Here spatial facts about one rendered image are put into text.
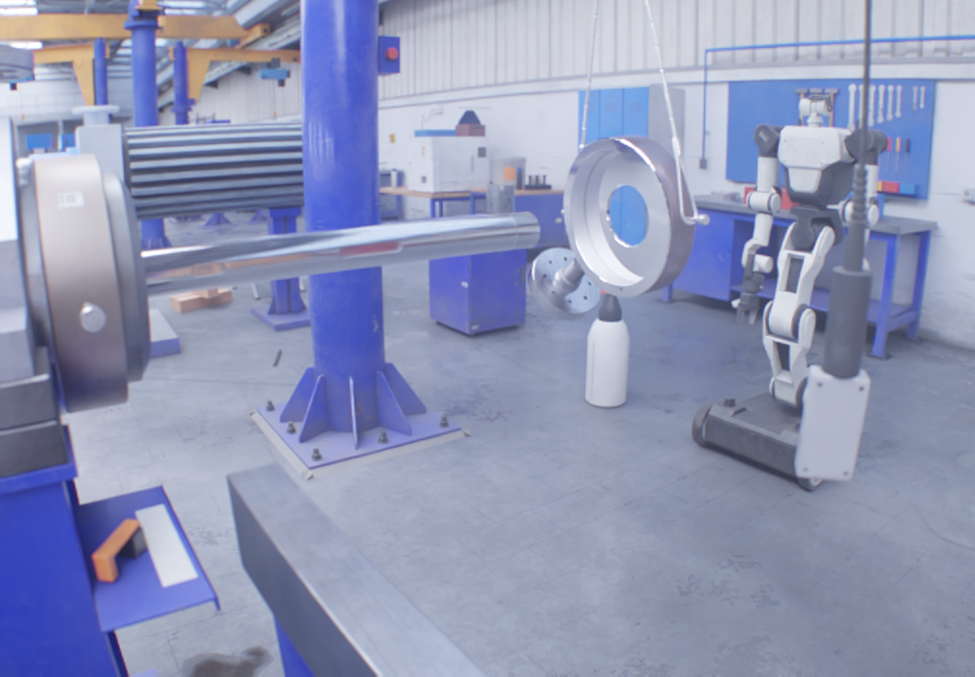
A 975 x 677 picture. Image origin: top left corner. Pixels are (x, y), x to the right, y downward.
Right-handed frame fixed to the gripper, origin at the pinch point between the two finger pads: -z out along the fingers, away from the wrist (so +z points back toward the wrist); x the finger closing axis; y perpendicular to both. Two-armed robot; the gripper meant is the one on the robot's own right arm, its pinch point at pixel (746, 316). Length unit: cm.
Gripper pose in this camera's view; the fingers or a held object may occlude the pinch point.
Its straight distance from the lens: 295.2
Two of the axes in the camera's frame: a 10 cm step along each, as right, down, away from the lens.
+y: 5.8, 2.0, -7.9
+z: 1.6, -9.8, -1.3
